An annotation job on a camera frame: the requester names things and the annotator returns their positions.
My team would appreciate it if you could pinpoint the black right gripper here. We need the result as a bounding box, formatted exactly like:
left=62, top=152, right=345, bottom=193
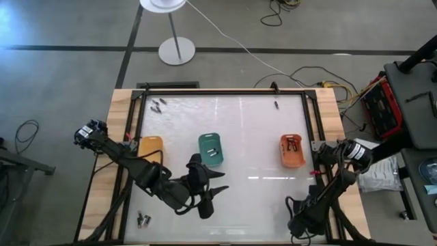
left=287, top=193, right=326, bottom=239

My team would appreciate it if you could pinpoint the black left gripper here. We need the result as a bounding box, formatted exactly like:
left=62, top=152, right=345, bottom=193
left=186, top=152, right=230, bottom=220

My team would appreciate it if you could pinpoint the teal plastic bin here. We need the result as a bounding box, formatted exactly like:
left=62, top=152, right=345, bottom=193
left=198, top=132, right=225, bottom=168

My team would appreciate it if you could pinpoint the orange plastic bin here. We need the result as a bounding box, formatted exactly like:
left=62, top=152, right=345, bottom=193
left=279, top=133, right=307, bottom=169

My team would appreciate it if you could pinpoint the yellow plastic bin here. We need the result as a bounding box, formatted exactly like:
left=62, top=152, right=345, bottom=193
left=137, top=135, right=165, bottom=165

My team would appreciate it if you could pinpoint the red tool case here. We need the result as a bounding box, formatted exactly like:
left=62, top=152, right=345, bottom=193
left=361, top=71, right=404, bottom=141

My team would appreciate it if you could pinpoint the white floor lamp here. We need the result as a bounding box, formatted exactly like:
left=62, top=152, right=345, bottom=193
left=139, top=0, right=196, bottom=66

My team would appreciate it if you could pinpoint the grey cart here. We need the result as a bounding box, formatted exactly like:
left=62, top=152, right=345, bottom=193
left=384, top=61, right=437, bottom=151

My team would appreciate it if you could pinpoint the grey desk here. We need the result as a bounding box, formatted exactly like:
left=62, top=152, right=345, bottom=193
left=0, top=136, right=56, bottom=246

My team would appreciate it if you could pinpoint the black pole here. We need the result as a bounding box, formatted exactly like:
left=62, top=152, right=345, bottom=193
left=398, top=33, right=437, bottom=74

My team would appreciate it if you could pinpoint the yellow power cable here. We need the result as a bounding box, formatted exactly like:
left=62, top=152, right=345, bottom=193
left=317, top=80, right=363, bottom=104

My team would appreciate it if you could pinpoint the white floor cable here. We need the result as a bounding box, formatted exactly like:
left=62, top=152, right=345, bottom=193
left=186, top=0, right=304, bottom=89

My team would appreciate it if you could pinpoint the black power cable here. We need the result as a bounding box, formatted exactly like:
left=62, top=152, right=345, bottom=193
left=254, top=66, right=359, bottom=97

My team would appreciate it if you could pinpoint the black looped floor cable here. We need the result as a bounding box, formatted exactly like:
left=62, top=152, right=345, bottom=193
left=14, top=119, right=40, bottom=154

